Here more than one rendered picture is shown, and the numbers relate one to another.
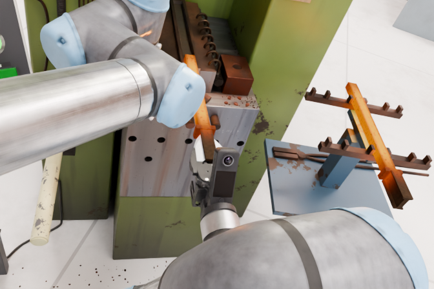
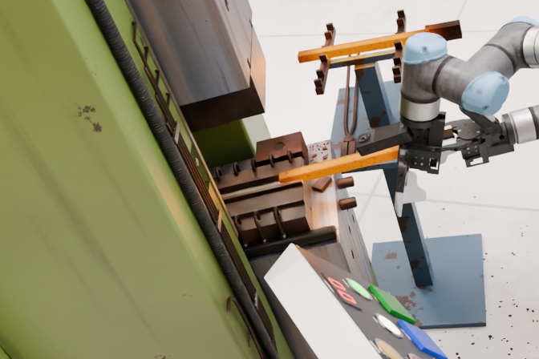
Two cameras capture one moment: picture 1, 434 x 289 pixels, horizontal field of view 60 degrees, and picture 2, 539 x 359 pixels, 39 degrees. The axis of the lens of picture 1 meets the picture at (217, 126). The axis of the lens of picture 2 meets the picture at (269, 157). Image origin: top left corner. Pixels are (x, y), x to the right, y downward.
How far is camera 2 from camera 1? 1.39 m
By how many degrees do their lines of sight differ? 42
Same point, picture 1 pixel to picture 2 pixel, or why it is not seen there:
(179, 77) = (524, 20)
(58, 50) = (503, 88)
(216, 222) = (524, 118)
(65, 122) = not seen: outside the picture
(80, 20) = (481, 70)
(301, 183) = not seen: hidden behind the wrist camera
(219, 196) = (496, 122)
